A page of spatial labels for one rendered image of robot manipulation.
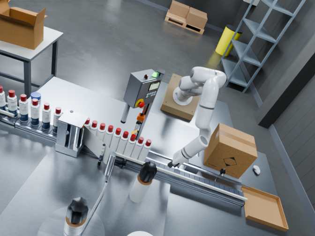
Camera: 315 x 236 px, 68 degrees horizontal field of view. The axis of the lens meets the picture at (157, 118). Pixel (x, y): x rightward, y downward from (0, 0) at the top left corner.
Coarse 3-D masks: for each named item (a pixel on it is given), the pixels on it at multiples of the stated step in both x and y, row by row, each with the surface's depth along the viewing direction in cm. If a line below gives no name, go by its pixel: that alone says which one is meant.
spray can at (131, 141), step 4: (132, 136) 149; (128, 140) 151; (132, 140) 150; (128, 144) 152; (132, 144) 151; (128, 148) 154; (132, 148) 155; (124, 152) 158; (128, 152) 156; (128, 156) 159
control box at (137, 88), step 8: (136, 72) 132; (144, 72) 135; (152, 72) 138; (136, 80) 128; (144, 80) 128; (152, 80) 132; (160, 80) 137; (128, 88) 135; (136, 88) 130; (144, 88) 131; (128, 96) 137; (136, 96) 132; (144, 96) 136; (152, 96) 143; (128, 104) 139; (136, 104) 136; (144, 104) 142
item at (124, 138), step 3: (126, 132) 150; (123, 135) 150; (126, 135) 149; (120, 138) 152; (123, 138) 151; (126, 138) 151; (120, 141) 153; (123, 141) 151; (126, 141) 152; (120, 144) 154; (123, 144) 153; (126, 144) 155; (117, 147) 158; (120, 147) 155; (123, 147) 155; (117, 150) 158; (120, 150) 157; (123, 150) 158; (120, 153) 158
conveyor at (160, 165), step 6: (18, 120) 156; (30, 120) 159; (30, 126) 155; (36, 126) 157; (48, 132) 157; (138, 156) 166; (132, 162) 160; (156, 162) 167; (162, 168) 164; (168, 168) 166; (168, 174) 162; (180, 174) 166; (186, 174) 167; (186, 180) 163; (198, 180) 166; (204, 180) 168; (216, 186) 168; (222, 186) 169; (234, 192) 169; (240, 192) 171; (234, 198) 165
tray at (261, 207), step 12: (252, 192) 181; (264, 192) 180; (252, 204) 172; (264, 204) 176; (276, 204) 179; (252, 216) 159; (264, 216) 167; (276, 216) 170; (276, 228) 162; (288, 228) 161
